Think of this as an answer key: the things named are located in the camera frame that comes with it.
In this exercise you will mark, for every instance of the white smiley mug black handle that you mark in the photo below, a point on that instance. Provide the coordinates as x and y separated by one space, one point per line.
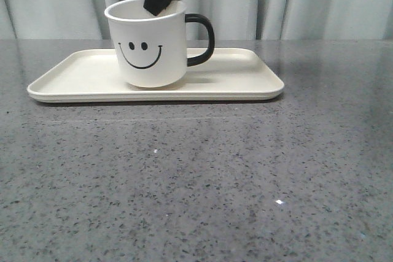
151 50

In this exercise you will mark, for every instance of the cream rectangular tray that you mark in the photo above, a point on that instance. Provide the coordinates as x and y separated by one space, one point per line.
231 74

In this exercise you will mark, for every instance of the grey curtain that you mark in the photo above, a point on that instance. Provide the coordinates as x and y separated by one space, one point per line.
231 19

